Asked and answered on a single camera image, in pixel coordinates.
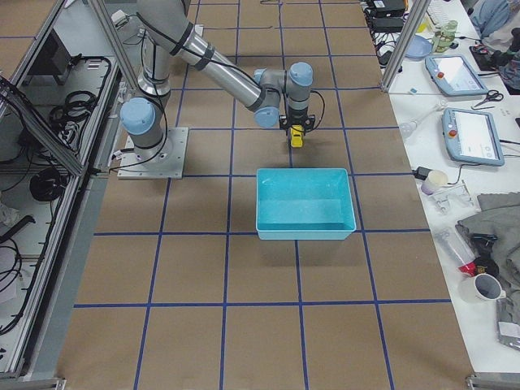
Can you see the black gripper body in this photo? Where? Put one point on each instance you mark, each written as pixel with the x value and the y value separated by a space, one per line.
pixel 296 123

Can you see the yellow beetle toy car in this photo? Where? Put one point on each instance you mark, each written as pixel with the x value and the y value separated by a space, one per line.
pixel 296 136

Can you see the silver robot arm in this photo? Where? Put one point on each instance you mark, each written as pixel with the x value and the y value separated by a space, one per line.
pixel 254 88

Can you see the turquoise plastic bin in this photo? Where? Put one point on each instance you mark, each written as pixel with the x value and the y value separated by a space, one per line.
pixel 304 204

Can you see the black power adapter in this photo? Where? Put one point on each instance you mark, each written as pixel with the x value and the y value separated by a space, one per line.
pixel 421 173

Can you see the light blue bowl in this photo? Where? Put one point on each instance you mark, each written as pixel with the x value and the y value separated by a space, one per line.
pixel 419 48

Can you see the purple white cup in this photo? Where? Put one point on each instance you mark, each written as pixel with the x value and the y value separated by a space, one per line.
pixel 434 181

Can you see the far teach pendant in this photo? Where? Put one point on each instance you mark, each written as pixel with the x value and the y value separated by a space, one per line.
pixel 454 76

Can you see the teach pendant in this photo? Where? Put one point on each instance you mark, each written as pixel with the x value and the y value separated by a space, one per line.
pixel 454 76
pixel 471 137

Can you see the near teach pendant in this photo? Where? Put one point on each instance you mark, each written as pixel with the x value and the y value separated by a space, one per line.
pixel 471 137

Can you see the green glass jar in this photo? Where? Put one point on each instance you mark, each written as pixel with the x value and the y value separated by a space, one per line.
pixel 444 37

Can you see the black scissors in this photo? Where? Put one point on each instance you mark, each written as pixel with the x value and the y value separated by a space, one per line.
pixel 492 95

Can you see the clear plastic bag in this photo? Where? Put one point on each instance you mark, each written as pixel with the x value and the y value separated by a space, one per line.
pixel 456 249

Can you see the grey cloth pile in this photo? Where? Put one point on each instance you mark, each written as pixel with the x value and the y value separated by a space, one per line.
pixel 499 216

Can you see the white mug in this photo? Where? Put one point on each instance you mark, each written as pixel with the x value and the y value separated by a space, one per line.
pixel 481 288

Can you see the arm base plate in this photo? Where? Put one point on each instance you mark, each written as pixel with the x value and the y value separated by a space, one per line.
pixel 166 160
pixel 198 29

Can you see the aluminium frame post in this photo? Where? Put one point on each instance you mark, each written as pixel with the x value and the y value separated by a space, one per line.
pixel 416 14

